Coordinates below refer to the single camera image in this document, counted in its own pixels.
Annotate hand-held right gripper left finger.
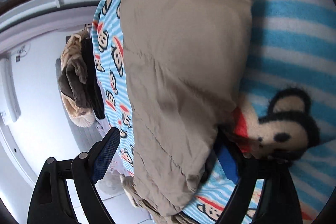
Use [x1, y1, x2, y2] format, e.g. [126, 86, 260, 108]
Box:
[28, 127, 121, 224]

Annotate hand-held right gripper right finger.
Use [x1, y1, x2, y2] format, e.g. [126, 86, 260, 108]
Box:
[217, 146, 303, 224]

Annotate beige puffer jacket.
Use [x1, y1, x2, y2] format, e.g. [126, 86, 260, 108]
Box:
[119, 0, 259, 224]

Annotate grey-brown cloth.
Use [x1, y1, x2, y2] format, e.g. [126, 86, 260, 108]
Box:
[58, 60, 88, 107]

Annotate black cloth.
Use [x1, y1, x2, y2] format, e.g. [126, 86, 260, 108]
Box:
[80, 38, 105, 119]

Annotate tan quilted cloth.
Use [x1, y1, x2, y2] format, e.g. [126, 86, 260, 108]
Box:
[60, 30, 96, 128]

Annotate monkey print striped blanket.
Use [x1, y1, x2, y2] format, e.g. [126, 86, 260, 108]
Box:
[89, 0, 336, 224]

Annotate white wall box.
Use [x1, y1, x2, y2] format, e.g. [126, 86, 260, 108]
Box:
[0, 109, 12, 125]

